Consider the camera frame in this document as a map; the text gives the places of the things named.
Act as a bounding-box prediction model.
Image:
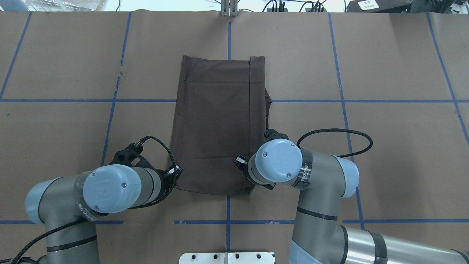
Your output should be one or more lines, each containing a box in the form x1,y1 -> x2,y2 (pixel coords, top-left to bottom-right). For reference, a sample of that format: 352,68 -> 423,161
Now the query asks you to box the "dark brown t-shirt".
170,55 -> 272,196

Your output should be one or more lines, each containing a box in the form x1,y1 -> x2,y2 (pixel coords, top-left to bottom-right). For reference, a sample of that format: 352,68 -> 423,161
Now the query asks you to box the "black box with label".
346,0 -> 412,13

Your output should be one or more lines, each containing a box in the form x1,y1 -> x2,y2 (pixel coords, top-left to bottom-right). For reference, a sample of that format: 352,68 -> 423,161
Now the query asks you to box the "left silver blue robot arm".
1,136 -> 182,264

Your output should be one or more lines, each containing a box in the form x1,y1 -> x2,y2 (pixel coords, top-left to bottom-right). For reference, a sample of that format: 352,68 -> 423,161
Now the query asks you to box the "aluminium frame post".
218,0 -> 239,17

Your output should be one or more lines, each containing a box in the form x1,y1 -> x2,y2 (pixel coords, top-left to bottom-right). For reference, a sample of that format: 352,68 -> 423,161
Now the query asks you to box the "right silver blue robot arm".
233,128 -> 468,264

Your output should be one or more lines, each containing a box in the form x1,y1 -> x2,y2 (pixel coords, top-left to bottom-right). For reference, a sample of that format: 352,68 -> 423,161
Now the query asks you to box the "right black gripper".
234,129 -> 289,190

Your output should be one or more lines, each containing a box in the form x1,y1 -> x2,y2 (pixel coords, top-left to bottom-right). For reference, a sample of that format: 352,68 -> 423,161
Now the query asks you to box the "brown paper table cover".
1,10 -> 468,259

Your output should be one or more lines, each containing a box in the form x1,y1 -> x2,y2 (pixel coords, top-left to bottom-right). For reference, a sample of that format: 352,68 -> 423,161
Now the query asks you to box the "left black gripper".
110,136 -> 183,208

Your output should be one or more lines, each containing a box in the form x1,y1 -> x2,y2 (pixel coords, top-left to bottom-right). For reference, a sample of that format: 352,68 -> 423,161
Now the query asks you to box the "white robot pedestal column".
179,252 -> 276,264

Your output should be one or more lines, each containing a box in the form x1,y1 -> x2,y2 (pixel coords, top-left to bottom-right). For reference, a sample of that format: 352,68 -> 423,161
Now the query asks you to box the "clear plastic sheet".
22,0 -> 107,12

